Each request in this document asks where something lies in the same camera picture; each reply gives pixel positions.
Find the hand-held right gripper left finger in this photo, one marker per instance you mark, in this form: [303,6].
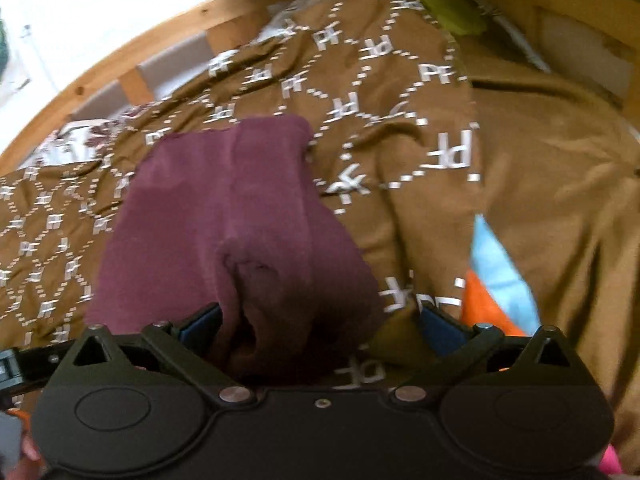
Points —
[200,327]

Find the pink cloth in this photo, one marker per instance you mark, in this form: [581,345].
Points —
[625,465]

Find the light blue and orange cloth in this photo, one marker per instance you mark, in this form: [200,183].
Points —
[500,290]

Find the yellow-green cloth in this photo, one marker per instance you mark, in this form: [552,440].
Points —
[445,7]

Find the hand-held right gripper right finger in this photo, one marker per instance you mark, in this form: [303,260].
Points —
[440,327]

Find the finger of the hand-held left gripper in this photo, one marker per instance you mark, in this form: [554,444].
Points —
[25,367]

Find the maroon small garment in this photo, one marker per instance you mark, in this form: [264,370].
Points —
[240,220]

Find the white floral bed sheet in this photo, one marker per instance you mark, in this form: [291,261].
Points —
[80,142]

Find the brown patterned blanket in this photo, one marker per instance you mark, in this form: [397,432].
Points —
[375,85]

